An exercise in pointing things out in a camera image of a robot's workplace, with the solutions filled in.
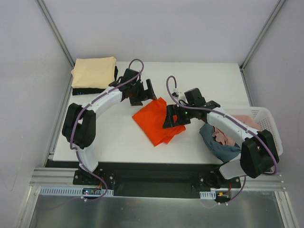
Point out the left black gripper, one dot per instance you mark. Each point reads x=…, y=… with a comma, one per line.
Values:
x=142, y=91

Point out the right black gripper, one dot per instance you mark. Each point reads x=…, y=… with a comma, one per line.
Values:
x=177, y=116

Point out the orange t shirt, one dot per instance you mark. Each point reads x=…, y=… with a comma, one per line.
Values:
x=151, y=119

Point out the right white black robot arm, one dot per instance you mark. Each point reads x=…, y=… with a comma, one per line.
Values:
x=258, y=151

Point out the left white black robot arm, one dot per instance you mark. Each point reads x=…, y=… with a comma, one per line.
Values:
x=79, y=127

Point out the folded cream t shirt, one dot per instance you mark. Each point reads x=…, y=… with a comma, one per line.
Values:
x=106, y=61

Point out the blue grey t shirt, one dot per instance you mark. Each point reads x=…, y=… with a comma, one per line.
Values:
x=223, y=152

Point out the folded black t shirt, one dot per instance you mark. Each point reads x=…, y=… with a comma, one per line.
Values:
x=85, y=91

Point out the pink t shirt in basket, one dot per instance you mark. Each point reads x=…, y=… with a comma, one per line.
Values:
x=244, y=118

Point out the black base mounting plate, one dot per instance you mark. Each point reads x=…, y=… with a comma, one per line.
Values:
x=161, y=191

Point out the white plastic laundry basket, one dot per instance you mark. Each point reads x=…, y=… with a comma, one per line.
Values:
x=262, y=117

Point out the right white cable duct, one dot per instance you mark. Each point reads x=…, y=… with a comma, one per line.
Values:
x=207, y=195

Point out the white cable duct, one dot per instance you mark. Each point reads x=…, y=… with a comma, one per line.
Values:
x=207, y=195
x=75, y=191

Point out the right aluminium frame post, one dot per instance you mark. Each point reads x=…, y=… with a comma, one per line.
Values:
x=267, y=25

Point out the aluminium frame post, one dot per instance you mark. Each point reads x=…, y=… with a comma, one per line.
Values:
x=267, y=25
x=53, y=27

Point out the aluminium rail front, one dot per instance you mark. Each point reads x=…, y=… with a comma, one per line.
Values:
x=198, y=180

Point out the left aluminium frame post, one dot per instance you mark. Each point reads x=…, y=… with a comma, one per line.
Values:
x=53, y=27

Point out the left white cable duct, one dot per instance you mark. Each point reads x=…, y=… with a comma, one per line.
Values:
x=75, y=191

